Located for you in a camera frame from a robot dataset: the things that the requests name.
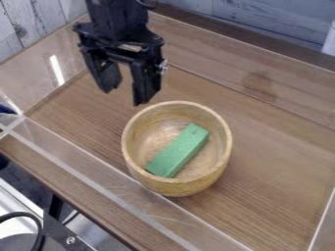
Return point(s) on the clear acrylic tray enclosure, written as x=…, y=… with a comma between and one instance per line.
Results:
x=272, y=90

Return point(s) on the black metal bracket with screw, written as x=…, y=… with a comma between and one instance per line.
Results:
x=57, y=238

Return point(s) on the green rectangular block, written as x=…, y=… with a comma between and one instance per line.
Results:
x=169, y=161

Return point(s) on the brown wooden bowl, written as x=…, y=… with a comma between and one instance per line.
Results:
x=149, y=131

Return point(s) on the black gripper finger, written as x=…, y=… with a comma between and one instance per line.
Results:
x=102, y=69
x=146, y=82

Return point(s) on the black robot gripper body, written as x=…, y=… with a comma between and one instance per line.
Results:
x=117, y=30

